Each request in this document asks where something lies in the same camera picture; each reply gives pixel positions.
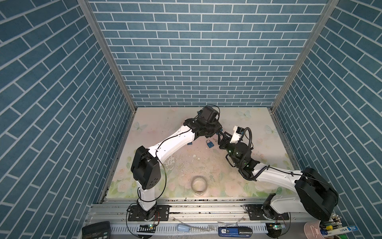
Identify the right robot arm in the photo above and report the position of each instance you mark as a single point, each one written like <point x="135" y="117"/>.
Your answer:
<point x="312" y="194"/>

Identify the pink pen cup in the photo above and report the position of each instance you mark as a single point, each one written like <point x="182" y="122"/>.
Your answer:
<point x="312" y="230"/>

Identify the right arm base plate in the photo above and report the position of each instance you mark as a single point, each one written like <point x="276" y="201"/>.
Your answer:
<point x="261" y="212"/>

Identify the blue black device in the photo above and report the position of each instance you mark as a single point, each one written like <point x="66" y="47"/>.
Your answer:
<point x="235" y="232"/>

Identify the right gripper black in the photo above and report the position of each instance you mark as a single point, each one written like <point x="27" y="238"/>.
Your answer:
<point x="226" y="140"/>

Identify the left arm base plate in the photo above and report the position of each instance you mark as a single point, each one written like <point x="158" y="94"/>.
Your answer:
<point x="135" y="213"/>

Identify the clear tape roll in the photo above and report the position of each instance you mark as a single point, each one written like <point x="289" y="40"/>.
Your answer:
<point x="199" y="185"/>

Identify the aluminium mounting rail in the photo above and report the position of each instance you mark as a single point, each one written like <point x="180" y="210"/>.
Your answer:
<point x="187" y="210"/>

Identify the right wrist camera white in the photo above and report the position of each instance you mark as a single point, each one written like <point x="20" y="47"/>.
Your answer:
<point x="237" y="134"/>

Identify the light blue small object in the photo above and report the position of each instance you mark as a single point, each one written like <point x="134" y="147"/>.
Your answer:
<point x="183" y="228"/>

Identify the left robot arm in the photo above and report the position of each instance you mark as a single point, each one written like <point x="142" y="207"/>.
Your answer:
<point x="148" y="162"/>

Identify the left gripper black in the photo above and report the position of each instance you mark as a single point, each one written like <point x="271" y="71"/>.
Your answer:
<point x="217" y="126"/>

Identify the black calculator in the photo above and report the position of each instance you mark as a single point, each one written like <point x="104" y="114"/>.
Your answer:
<point x="100" y="230"/>

